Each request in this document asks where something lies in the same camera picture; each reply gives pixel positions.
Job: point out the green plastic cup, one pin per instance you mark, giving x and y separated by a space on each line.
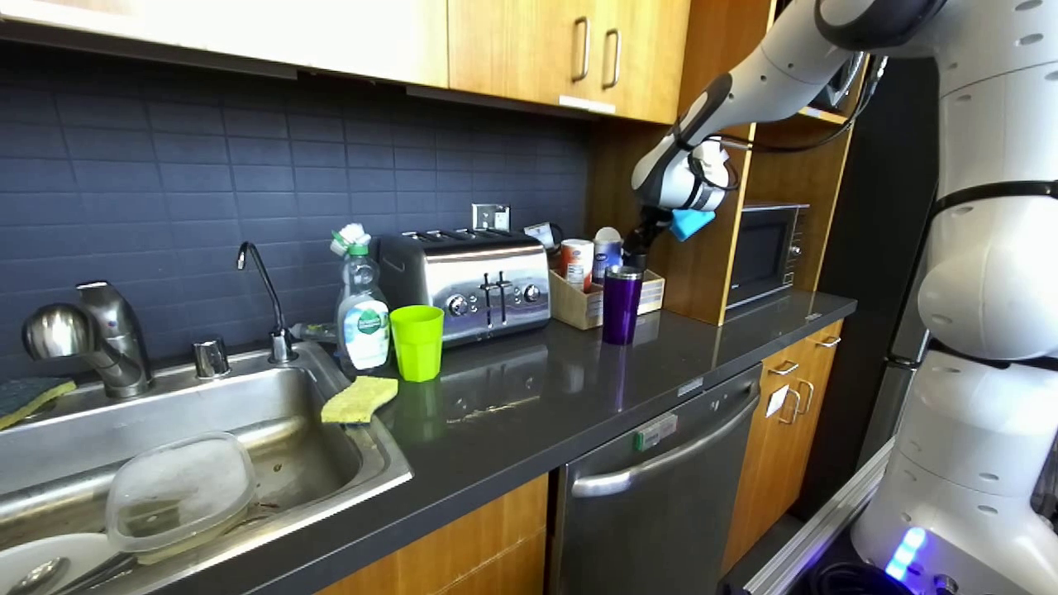
417 342

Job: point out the white plate in sink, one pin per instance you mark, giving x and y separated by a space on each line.
54 562

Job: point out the dish soap spray bottle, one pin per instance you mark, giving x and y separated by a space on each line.
362 308

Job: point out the blue white salt canister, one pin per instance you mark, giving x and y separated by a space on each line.
609 246

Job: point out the yellow sponge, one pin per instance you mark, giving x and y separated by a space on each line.
359 402

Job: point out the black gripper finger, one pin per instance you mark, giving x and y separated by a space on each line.
660 226
636 248

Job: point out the purple tumbler cup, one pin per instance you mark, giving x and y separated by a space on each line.
620 305

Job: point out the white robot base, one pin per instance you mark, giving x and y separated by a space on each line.
953 506

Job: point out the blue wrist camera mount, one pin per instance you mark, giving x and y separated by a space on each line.
684 222

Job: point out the large chrome faucet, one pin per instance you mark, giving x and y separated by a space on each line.
100 331

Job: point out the stainless steel sink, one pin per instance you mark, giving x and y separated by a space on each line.
56 467

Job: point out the lower wooden cabinet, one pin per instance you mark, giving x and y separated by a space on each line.
781 438

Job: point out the clear plastic container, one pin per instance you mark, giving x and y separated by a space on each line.
181 494

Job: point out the silver toaster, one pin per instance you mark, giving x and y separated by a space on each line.
485 283

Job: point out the stainless steel microwave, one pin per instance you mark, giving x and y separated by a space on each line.
768 248

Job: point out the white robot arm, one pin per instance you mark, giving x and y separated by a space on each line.
814 54

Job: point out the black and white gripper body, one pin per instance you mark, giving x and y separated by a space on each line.
682 177

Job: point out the upper wooden cabinets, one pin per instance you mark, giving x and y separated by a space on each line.
616 59

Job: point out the red white condiment container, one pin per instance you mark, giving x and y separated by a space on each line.
577 259

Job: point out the wooden condiment box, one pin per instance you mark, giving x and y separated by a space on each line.
584 308

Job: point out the green sponge behind sink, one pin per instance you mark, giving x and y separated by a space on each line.
23 397

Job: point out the stainless steel dishwasher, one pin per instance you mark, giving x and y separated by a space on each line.
648 511

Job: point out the small gooseneck faucet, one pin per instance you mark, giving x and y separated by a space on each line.
249 259

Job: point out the wall power outlet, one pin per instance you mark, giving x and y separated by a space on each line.
490 217

